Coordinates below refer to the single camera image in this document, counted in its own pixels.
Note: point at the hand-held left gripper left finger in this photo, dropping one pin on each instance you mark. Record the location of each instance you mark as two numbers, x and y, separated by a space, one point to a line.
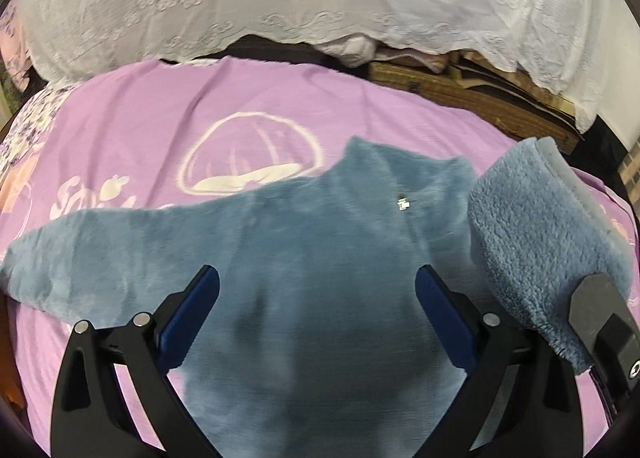
192 310

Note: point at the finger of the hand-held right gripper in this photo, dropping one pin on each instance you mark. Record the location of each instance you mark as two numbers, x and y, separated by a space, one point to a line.
607 328

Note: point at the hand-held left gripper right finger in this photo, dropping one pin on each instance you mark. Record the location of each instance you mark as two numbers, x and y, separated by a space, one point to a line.
442 318

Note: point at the blue fleece sweater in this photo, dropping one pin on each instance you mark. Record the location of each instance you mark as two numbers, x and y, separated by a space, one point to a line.
325 263

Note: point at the purple printed bedsheet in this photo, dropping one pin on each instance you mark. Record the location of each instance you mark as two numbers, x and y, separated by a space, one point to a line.
125 137

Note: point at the orange brown object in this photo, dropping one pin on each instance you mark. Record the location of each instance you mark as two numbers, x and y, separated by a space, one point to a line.
4 338

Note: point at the floral quilt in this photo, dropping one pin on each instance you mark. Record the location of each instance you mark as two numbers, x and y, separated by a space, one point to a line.
27 122

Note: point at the pink striped cloth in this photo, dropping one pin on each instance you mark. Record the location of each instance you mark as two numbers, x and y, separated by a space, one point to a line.
410 60

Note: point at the dark cloth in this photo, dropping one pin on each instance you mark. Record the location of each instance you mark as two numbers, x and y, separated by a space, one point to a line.
280 50

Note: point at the white bundled cloth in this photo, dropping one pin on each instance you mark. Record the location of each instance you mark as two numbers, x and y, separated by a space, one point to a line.
347 50

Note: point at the pink patterned cloth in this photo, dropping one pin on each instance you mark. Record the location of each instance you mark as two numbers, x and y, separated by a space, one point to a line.
12 47

